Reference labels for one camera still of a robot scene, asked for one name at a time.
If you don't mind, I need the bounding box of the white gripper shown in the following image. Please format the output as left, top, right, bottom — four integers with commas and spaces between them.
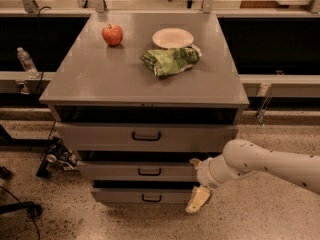
186, 155, 233, 213

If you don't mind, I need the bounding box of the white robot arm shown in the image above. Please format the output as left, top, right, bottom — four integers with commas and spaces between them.
186, 139, 320, 213

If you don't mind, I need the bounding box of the grey metal drawer cabinet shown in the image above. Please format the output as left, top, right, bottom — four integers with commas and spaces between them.
40, 12, 249, 191

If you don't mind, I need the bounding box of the grey top drawer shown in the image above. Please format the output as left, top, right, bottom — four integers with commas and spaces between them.
56, 123, 238, 153

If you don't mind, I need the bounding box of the green chip bag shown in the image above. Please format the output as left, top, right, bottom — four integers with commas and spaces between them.
140, 47, 202, 77

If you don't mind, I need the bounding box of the black power strip clutter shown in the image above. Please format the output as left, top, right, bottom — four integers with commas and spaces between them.
36, 137, 77, 178

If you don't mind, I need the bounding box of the white plate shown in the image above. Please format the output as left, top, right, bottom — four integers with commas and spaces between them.
152, 28, 194, 49

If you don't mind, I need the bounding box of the red apple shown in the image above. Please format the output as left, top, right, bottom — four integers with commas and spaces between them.
102, 24, 123, 46

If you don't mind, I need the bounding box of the black chair leg with caster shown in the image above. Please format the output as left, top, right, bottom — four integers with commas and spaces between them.
0, 201, 42, 218

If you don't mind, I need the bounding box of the clear plastic water bottle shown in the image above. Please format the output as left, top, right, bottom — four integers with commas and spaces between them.
17, 47, 39, 79

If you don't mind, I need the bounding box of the black hanging cable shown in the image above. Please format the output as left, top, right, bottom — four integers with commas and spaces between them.
31, 6, 53, 95

